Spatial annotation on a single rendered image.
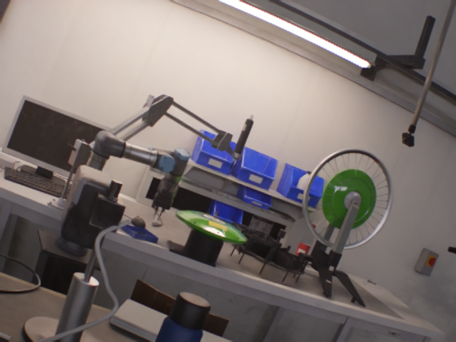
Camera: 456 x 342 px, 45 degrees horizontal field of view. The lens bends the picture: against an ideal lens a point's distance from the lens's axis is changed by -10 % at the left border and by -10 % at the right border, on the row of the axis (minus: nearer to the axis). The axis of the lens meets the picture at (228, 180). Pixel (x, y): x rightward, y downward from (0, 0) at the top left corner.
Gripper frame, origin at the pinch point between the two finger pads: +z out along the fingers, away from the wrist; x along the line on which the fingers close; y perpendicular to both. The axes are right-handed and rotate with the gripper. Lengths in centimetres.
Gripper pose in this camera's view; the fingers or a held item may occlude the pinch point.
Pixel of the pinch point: (155, 219)
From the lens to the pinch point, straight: 243.8
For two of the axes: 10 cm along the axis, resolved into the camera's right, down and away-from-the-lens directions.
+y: 1.1, -5.3, 8.4
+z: -3.7, 7.7, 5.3
